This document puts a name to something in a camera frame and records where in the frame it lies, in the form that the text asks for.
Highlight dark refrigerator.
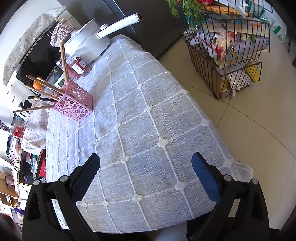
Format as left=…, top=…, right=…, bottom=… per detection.
left=58, top=0, right=185, bottom=58

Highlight tall wooden utensil handle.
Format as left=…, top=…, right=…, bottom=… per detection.
left=60, top=41, right=69, bottom=85

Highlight green hanging plant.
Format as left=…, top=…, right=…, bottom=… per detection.
left=166, top=0, right=203, bottom=28

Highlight black wire storage rack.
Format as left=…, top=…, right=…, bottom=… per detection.
left=183, top=1, right=273, bottom=99

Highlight grey checked tablecloth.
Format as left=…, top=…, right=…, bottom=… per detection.
left=46, top=35, right=253, bottom=233

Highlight wooden utensil in holder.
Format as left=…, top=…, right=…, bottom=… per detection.
left=37, top=77, right=65, bottom=95
left=26, top=74, right=65, bottom=95

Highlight black table frame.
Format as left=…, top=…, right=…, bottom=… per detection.
left=287, top=27, right=295, bottom=52

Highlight floral cloth cover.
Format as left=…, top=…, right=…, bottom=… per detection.
left=3, top=6, right=66, bottom=86

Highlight red labelled jar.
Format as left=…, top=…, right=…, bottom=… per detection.
left=67, top=55, right=91, bottom=77

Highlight orange fruit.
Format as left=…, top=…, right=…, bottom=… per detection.
left=33, top=81, right=43, bottom=90

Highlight pink perforated utensil holder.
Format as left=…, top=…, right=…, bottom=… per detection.
left=53, top=81, right=93, bottom=122

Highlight white electric pot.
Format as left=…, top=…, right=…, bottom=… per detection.
left=65, top=13, right=142, bottom=64

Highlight black-handled utensil in holder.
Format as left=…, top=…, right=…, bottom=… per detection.
left=28, top=96, right=58, bottom=102

